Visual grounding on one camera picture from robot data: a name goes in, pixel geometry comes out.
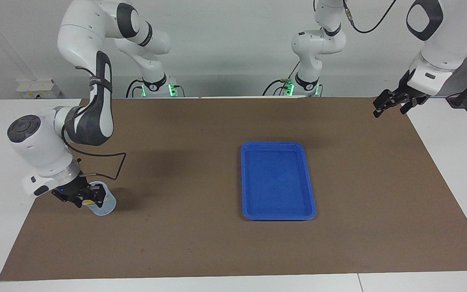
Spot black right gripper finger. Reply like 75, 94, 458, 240
89, 185, 107, 203
73, 194, 95, 208

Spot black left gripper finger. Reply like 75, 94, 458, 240
400, 98, 420, 115
373, 89, 399, 118

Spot blue plastic tray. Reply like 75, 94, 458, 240
240, 141, 317, 221

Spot translucent plastic cup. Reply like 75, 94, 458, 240
84, 181, 117, 216

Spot brown table mat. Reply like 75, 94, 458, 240
0, 97, 467, 281

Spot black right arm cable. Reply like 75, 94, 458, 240
61, 106, 127, 181

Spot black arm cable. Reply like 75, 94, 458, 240
61, 106, 127, 181
342, 0, 396, 34

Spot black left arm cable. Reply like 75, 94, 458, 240
342, 0, 396, 34

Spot white wall socket box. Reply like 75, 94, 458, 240
16, 79, 61, 99

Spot black right base cable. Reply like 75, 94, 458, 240
126, 78, 144, 98

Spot black base cable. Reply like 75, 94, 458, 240
263, 61, 301, 97
126, 78, 144, 98

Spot black left base cable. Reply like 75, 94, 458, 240
263, 61, 301, 97

